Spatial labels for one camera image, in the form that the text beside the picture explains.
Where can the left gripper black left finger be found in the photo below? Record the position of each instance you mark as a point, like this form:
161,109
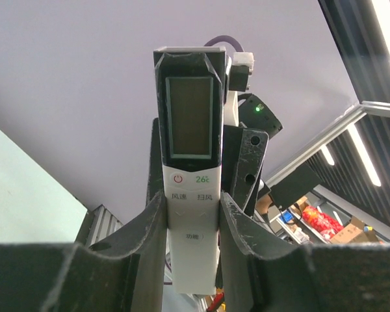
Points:
123,272

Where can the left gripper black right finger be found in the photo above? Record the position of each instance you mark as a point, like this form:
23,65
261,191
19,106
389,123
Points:
262,272

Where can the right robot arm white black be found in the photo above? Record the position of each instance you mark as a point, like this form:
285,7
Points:
260,113

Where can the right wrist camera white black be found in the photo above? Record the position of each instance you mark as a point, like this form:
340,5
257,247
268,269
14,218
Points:
240,70

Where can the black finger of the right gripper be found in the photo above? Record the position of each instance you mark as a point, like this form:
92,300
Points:
242,161
155,179

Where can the white remote control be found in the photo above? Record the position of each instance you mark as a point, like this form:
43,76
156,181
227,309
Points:
191,92

